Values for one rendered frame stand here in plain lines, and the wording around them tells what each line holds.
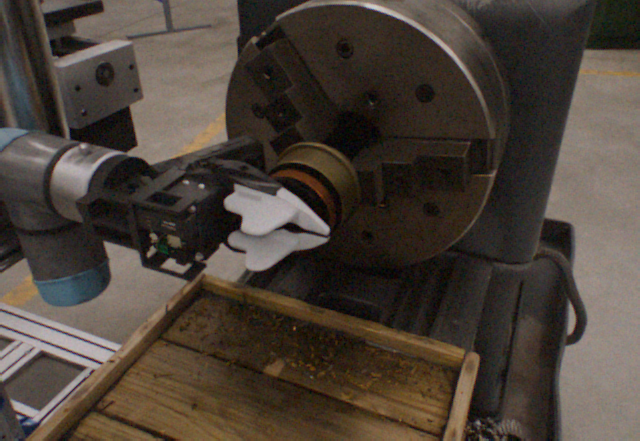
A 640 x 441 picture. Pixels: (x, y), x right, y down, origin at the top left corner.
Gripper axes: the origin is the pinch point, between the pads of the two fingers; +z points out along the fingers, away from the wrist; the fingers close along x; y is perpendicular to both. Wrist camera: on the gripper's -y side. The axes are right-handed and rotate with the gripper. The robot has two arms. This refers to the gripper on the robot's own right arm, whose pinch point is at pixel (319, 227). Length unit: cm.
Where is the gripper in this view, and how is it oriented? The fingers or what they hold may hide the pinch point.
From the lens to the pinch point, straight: 47.0
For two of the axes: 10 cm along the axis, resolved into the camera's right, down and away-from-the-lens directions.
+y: -4.0, 4.8, -7.8
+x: 0.0, -8.5, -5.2
